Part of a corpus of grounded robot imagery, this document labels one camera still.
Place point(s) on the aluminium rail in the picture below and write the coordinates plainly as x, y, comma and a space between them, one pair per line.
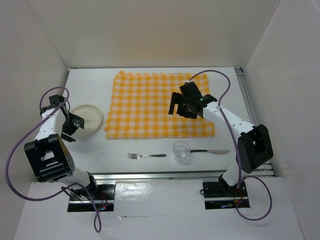
250, 100
169, 175

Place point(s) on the aluminium front rail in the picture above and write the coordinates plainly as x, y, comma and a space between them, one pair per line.
169, 175

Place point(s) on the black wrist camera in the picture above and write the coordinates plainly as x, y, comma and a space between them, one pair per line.
190, 91
56, 100

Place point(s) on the aluminium right side rail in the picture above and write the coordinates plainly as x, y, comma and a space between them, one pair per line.
250, 100

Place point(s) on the yellow white checkered cloth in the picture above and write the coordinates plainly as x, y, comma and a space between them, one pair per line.
139, 108

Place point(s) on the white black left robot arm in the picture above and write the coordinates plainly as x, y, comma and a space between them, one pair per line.
49, 157

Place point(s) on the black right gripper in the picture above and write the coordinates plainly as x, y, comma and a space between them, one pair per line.
175, 99

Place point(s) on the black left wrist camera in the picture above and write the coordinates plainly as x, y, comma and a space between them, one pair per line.
56, 100

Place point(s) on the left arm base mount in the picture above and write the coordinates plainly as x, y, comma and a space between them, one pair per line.
103, 196

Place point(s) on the silver table knife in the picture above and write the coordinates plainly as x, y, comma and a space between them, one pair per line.
216, 152

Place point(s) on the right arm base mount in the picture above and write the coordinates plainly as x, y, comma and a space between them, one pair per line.
217, 197

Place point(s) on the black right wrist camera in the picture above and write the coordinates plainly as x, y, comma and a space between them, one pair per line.
190, 91

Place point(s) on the cream round plate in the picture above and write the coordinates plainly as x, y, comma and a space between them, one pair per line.
92, 119

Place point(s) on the clear plastic cup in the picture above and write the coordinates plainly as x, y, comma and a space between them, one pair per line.
181, 151

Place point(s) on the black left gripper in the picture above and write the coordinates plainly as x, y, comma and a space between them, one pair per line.
78, 122

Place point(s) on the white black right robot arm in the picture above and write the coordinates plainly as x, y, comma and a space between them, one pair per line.
228, 121

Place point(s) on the silver fork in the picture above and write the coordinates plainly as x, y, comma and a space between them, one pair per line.
138, 156

